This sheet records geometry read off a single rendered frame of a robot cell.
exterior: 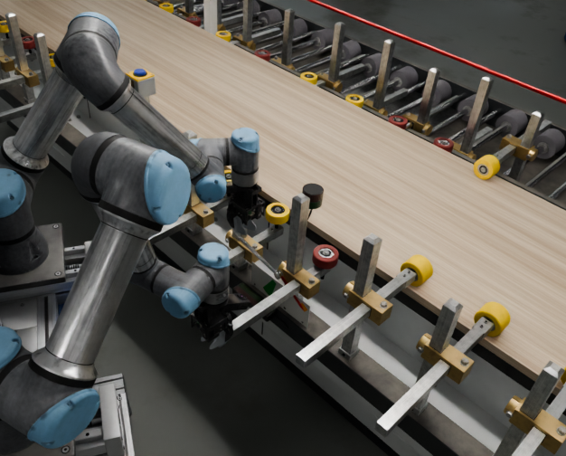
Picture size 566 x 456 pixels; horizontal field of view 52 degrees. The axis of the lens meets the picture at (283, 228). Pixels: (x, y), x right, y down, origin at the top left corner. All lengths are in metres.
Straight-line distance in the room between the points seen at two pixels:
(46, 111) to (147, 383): 1.42
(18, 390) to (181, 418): 1.46
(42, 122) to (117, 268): 0.60
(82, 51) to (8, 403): 0.70
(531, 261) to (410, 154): 0.65
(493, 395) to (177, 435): 1.22
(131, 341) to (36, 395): 1.70
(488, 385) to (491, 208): 0.65
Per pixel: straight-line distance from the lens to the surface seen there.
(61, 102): 1.49
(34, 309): 1.64
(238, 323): 1.65
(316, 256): 1.79
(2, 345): 1.15
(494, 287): 1.86
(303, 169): 2.16
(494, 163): 2.28
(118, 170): 1.02
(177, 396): 2.55
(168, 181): 0.99
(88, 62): 1.32
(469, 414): 1.89
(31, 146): 1.57
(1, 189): 1.52
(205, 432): 2.46
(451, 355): 1.54
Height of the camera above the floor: 2.11
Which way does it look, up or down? 40 degrees down
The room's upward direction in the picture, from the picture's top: 5 degrees clockwise
